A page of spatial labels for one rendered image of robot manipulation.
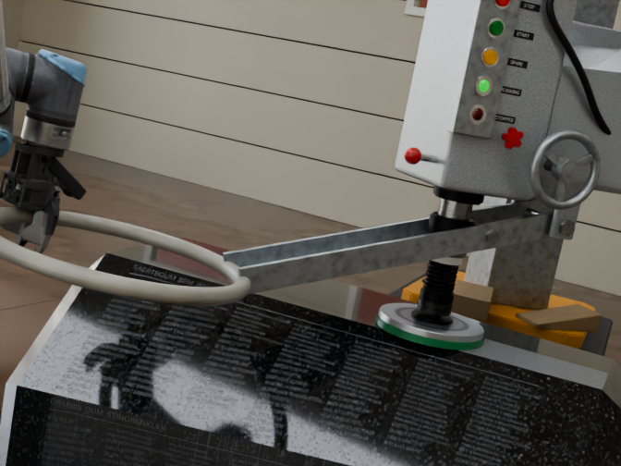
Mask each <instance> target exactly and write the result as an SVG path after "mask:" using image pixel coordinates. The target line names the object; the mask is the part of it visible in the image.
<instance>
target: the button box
mask: <svg viewBox="0 0 621 466"><path fill-rule="evenodd" d="M520 2H521V0H511V3H510V5H509V6H508V7H507V8H505V9H498V8H497V7H496V6H495V5H494V3H493V0H474V2H473V7H472V11H471V16H470V20H469V28H468V33H467V37H466V41H465V46H464V51H463V55H462V59H461V64H460V69H459V73H458V77H457V86H456V90H455V95H454V99H453V103H452V108H451V113H450V117H449V121H448V126H447V131H449V132H453V133H457V134H463V135H469V136H474V137H480V138H485V139H490V138H491V137H492V133H493V125H494V121H495V117H496V112H497V108H498V104H499V99H500V95H501V90H502V87H503V82H504V77H505V70H506V66H507V61H508V58H509V53H510V48H511V44H512V40H513V36H514V31H515V27H516V23H517V18H518V11H519V6H520ZM492 18H500V19H501V20H502V21H503V22H504V24H505V32H504V34H503V35H502V36H501V37H500V38H497V39H494V38H492V37H490V36H489V34H488V32H487V25H488V23H489V21H490V20H491V19H492ZM487 47H493V48H495V49H496V50H497V52H498V54H499V59H498V62H497V63H496V65H495V66H493V67H485V66H484V65H483V64H482V62H481V53H482V51H483V50H484V49H485V48H487ZM480 76H487V77H489V78H490V79H491V80H492V82H493V88H492V90H491V92H490V93H489V94H487V95H485V96H480V95H478V94H477V93H476V92H475V88H474V86H475V82H476V80H477V78H479V77H480ZM475 104H481V105H483V106H484V107H485V109H486V118H485V119H484V121H483V122H482V123H480V124H473V123H471V122H470V120H469V110H470V108H471V107H472V106H473V105H475Z"/></svg>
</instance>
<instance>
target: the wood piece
mask: <svg viewBox="0 0 621 466"><path fill-rule="evenodd" d="M454 288H455V289H454V290H453V291H454V293H453V294H454V295H455V297H454V300H453V303H452V304H453V306H452V309H451V312H452V313H457V314H460V315H463V316H467V317H471V318H475V319H480V320H483V321H487V316H488V312H489V308H490V304H491V299H492V295H493V288H490V287H486V286H482V285H478V284H474V283H469V282H466V281H461V280H457V282H456V284H455V286H454Z"/></svg>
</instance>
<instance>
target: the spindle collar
mask: <svg viewBox="0 0 621 466"><path fill-rule="evenodd" d="M472 206H473V204H466V203H461V202H452V201H448V200H445V199H442V198H441V201H440V205H439V210H438V212H432V214H430V219H429V224H428V228H427V230H428V231H429V233H435V232H440V231H446V230H450V229H456V228H462V227H471V226H476V225H478V224H476V222H475V220H474V218H473V217H470V216H471V211H472ZM466 256H467V254H466V253H464V254H459V255H454V256H449V257H451V258H465V257H466Z"/></svg>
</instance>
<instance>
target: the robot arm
mask: <svg viewBox="0 0 621 466"><path fill-rule="evenodd" d="M86 73H87V68H86V67H85V65H84V64H82V63H80V62H78V61H76V60H73V59H70V58H67V57H65V56H62V55H58V54H55V53H52V52H49V51H46V50H43V49H42V50H40V51H39V52H38V55H34V54H31V53H27V52H23V51H19V50H16V49H12V48H8V47H6V40H5V29H4V17H3V6H2V0H0V157H3V156H4V155H6V154H7V153H8V152H9V151H10V149H11V144H12V142H13V140H14V138H13V125H14V113H15V101H18V102H22V103H24V104H28V107H27V112H26V116H25V120H24V124H23V129H22V133H21V138H22V139H23V140H24V141H26V142H25V143H24V142H17V141H16V145H15V150H14V154H13V158H12V163H11V167H10V171H4V175H3V178H2V183H1V188H0V198H3V201H5V202H9V203H11V204H13V205H15V206H17V207H18V208H24V209H26V210H32V211H37V209H42V210H43V211H44V212H42V211H37V212H36V213H35V214H34V216H33V221H32V224H27V223H11V224H1V228H2V229H5V230H7V231H10V232H12V233H15V234H16V244H18V245H20V246H22V247H23V246H24V245H25V244H26V243H27V242H28V241H29V242H31V243H34V244H36V248H35V251H36V252H38V253H40V254H42V253H43V251H44V249H45V248H46V246H47V244H48V243H49V241H50V238H51V237H52V235H54V232H55V227H56V224H57V221H58V218H59V211H60V206H59V203H60V198H59V192H60V189H61V191H63V193H64V194H65V195H66V196H68V197H73V198H75V199H77V200H80V199H81V198H82V197H83V196H84V194H85V193H86V190H85V189H84V188H83V187H82V186H81V185H80V183H79V182H78V181H77V180H76V179H75V178H74V177H73V176H72V175H71V174H70V173H69V172H68V171H67V169H66V168H65V167H64V166H63V165H62V164H61V163H60V162H59V161H58V160H57V159H56V157H63V155H64V150H67V149H69V148H70V144H71V141H72V137H73V132H74V128H75V124H76V120H77V115H78V111H79V104H80V100H81V95H82V92H83V88H84V86H85V79H86ZM5 178H7V180H6V187H5V192H2V191H3V187H4V183H5ZM59 188H60V189H59Z"/></svg>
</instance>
